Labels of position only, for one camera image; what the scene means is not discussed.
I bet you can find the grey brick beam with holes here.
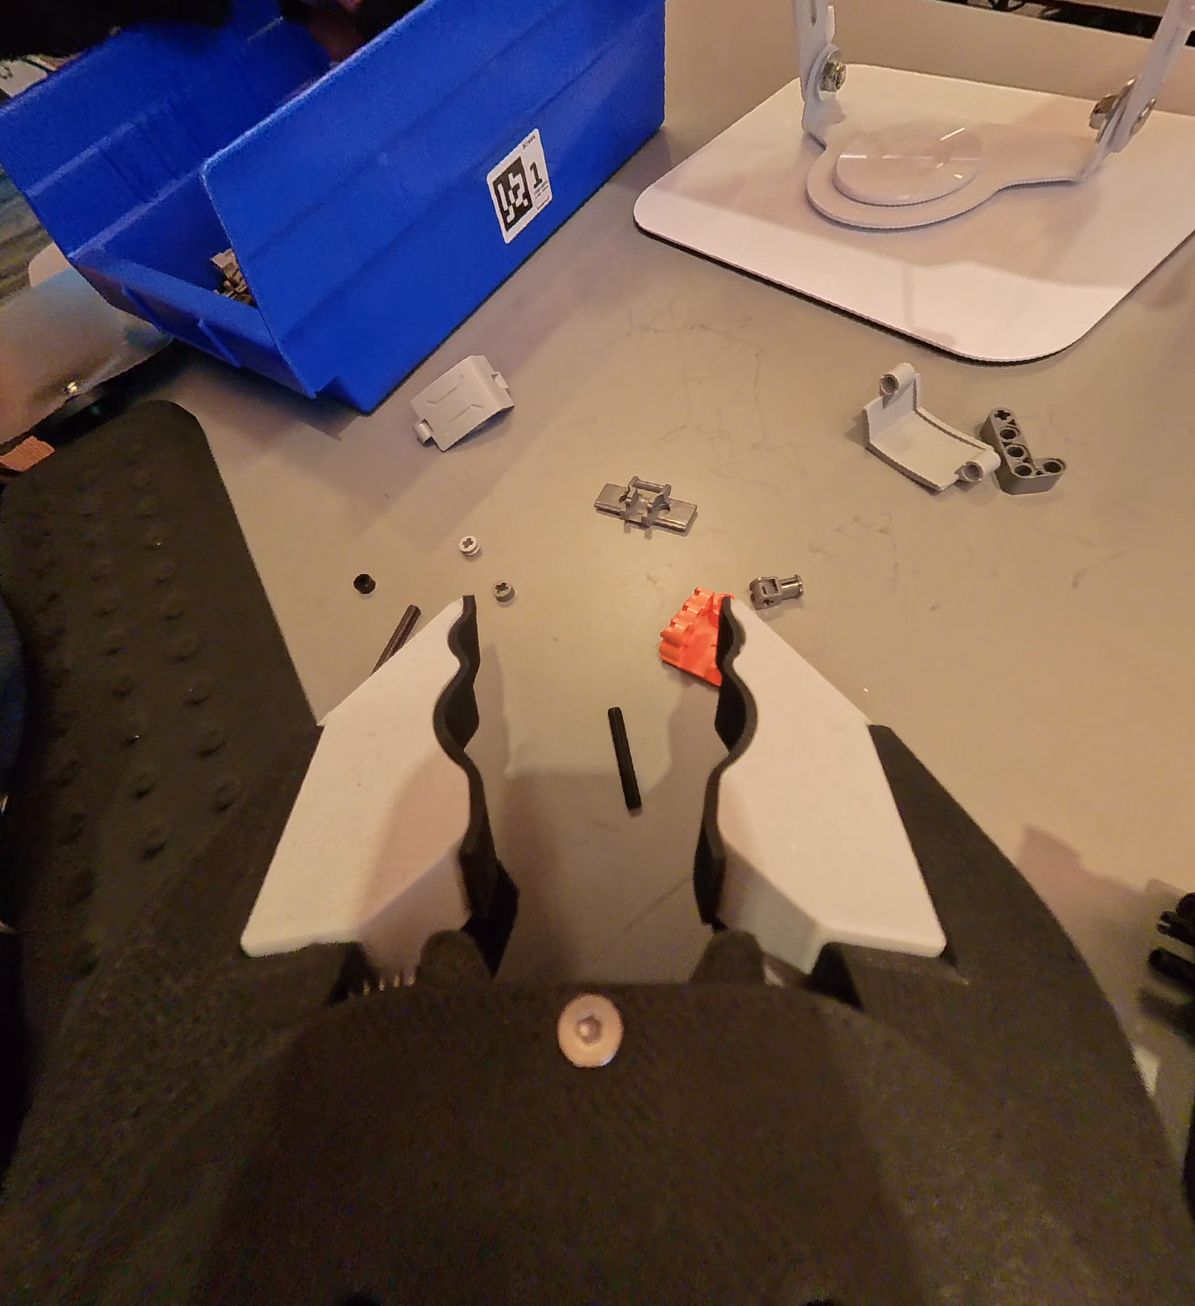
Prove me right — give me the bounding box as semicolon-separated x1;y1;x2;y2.
979;409;1067;502

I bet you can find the blue bin with square tag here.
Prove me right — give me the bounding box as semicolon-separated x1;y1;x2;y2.
0;0;666;417

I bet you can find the grey armrest bracket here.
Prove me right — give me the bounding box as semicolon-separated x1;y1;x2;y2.
0;277;175;456

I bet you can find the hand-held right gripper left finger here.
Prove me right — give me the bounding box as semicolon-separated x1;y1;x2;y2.
239;590;521;987

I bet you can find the white book stand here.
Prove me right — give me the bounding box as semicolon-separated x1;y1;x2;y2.
631;0;1195;363

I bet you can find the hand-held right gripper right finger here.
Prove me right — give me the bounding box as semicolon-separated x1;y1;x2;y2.
682;597;948;987

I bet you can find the light grey flat brick panel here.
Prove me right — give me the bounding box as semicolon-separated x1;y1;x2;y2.
407;354;517;450

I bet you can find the black axle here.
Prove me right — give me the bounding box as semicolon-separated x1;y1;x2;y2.
607;705;642;810

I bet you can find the black perforated armrest pad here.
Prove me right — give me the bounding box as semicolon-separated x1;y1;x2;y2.
0;397;333;1061

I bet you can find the orange brick panel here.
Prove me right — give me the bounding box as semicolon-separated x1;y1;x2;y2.
655;590;731;689

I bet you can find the grey track link piece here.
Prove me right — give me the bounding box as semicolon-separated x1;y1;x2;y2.
594;478;698;539

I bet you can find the black pin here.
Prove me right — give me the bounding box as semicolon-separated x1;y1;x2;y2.
373;603;421;673

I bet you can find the light grey curved brick panel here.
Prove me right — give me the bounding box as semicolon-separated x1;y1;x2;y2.
855;367;1003;496

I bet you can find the pile of small brick parts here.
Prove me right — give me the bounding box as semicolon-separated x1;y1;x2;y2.
208;245;262;311

